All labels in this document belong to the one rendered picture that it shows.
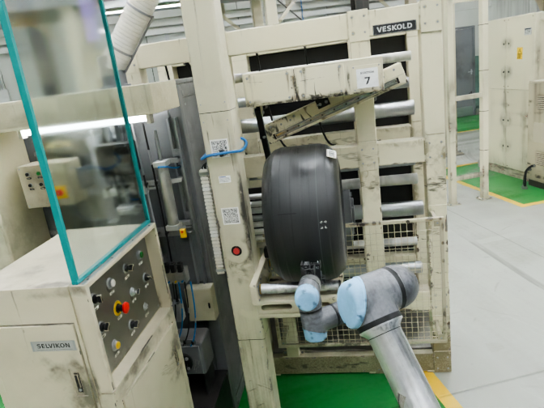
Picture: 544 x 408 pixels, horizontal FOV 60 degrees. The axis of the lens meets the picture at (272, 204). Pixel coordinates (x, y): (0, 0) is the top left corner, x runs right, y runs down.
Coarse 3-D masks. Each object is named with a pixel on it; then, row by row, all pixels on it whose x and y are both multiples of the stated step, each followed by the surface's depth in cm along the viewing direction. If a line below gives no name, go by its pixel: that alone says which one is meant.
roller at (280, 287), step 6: (294, 282) 199; (324, 282) 196; (330, 282) 195; (336, 282) 194; (264, 288) 199; (270, 288) 199; (276, 288) 198; (282, 288) 198; (288, 288) 197; (294, 288) 197; (324, 288) 195; (330, 288) 194; (336, 288) 194; (264, 294) 200
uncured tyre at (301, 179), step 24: (312, 144) 196; (264, 168) 189; (288, 168) 181; (312, 168) 179; (336, 168) 183; (264, 192) 182; (288, 192) 177; (312, 192) 175; (336, 192) 177; (264, 216) 180; (288, 216) 175; (312, 216) 174; (336, 216) 175; (288, 240) 177; (312, 240) 176; (336, 240) 177; (288, 264) 183; (336, 264) 183
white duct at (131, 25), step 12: (132, 0) 206; (144, 0) 206; (156, 0) 209; (132, 12) 207; (144, 12) 208; (120, 24) 210; (132, 24) 209; (144, 24) 212; (120, 36) 211; (132, 36) 212; (120, 48) 213; (132, 48) 216; (120, 60) 216
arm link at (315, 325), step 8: (304, 312) 151; (312, 312) 150; (320, 312) 152; (328, 312) 154; (304, 320) 152; (312, 320) 151; (320, 320) 151; (328, 320) 153; (336, 320) 154; (304, 328) 153; (312, 328) 151; (320, 328) 151; (328, 328) 154; (304, 336) 155; (312, 336) 152; (320, 336) 152
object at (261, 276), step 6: (264, 258) 221; (258, 264) 215; (264, 264) 216; (258, 270) 208; (264, 270) 215; (258, 276) 203; (264, 276) 214; (252, 282) 198; (258, 282) 201; (264, 282) 213; (252, 288) 195; (258, 288) 199; (252, 294) 196; (258, 294) 199; (252, 300) 197; (258, 300) 198
